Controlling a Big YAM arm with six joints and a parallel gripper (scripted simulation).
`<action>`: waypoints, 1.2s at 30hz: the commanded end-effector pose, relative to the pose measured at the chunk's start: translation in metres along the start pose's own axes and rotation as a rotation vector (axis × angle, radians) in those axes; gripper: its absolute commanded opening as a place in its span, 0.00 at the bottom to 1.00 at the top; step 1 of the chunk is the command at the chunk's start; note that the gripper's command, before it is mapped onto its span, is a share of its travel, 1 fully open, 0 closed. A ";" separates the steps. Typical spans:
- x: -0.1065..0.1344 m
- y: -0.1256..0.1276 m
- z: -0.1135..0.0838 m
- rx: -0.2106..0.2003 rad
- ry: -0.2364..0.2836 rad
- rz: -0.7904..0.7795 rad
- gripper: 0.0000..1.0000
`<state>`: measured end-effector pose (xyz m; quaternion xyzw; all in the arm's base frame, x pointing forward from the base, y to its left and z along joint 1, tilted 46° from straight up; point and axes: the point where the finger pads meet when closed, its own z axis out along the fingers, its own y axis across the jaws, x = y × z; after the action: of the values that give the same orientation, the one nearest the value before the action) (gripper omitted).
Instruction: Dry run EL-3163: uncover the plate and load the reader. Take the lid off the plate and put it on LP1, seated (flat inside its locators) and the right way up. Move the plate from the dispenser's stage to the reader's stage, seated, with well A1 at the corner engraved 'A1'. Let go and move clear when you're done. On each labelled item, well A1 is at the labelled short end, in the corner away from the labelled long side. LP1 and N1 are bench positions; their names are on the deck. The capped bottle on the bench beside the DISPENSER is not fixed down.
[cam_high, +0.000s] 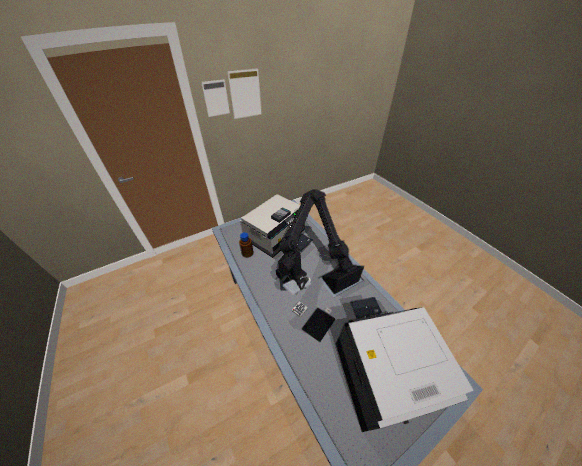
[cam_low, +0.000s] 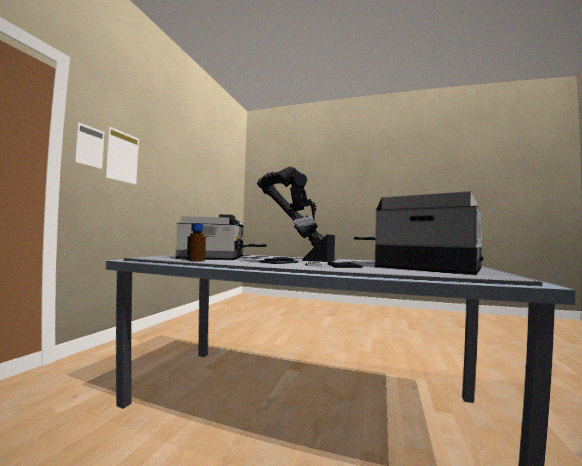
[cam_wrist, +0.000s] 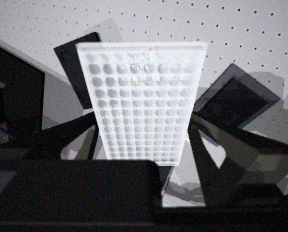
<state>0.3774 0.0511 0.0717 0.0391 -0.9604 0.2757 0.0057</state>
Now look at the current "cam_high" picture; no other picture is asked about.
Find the brown bottle with blue cap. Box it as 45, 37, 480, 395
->
239, 232, 254, 257

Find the white multi-well plate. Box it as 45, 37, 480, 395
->
283, 280, 311, 295

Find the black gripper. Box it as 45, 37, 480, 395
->
288, 263, 309, 290

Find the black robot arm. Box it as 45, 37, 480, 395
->
276, 189, 357, 281

